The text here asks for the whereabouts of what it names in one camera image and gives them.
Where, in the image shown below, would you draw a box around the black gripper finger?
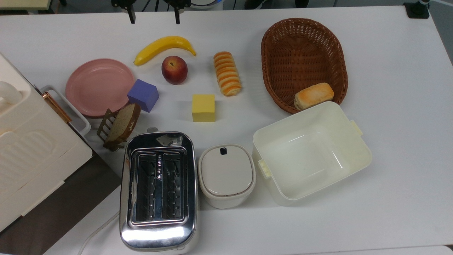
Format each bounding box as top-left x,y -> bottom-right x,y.
164,0 -> 191,24
111,0 -> 137,24

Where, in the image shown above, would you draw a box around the striped orange bread loaf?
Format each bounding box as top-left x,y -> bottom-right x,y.
213,51 -> 242,97

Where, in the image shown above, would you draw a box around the brown bread slice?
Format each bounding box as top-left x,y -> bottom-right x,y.
106,103 -> 141,144

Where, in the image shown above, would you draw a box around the brown wicker basket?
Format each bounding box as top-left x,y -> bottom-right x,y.
261,18 -> 349,114

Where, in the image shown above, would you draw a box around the golden bread roll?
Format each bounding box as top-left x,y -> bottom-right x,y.
294,83 -> 334,111

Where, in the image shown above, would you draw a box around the black tripod legs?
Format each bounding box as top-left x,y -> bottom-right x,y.
142,0 -> 170,12

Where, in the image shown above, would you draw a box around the yellow banana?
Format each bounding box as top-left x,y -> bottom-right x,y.
133,36 -> 197,66

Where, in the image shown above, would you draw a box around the red peach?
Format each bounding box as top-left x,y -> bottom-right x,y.
161,56 -> 188,85

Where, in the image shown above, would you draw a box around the pink plate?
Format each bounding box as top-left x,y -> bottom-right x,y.
65,58 -> 136,118

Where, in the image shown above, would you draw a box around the purple cube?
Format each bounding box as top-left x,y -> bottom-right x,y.
127,79 -> 160,113

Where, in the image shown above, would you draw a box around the yellow cube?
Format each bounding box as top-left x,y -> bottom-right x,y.
192,94 -> 216,123

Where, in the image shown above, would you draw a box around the light wooden desk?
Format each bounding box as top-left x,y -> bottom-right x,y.
0,0 -> 51,10

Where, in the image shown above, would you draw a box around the brass toast rack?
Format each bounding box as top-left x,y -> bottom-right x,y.
97,108 -> 128,152

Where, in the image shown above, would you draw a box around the small white lidded container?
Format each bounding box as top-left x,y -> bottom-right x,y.
197,143 -> 257,209

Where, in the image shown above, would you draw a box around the large open white container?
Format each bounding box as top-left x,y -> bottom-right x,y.
252,101 -> 373,206

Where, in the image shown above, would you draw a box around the chrome two-slot toaster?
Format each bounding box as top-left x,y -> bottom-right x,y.
119,127 -> 199,253

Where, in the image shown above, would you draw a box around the white drawer handle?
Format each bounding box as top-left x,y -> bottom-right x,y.
40,85 -> 92,137

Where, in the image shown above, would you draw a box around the copper cabinet door handle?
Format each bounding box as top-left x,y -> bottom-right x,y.
42,91 -> 72,124

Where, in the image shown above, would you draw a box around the white toaster cable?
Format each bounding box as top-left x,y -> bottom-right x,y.
77,211 -> 121,255

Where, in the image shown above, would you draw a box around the black clamp mount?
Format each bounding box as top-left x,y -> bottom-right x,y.
403,0 -> 430,19

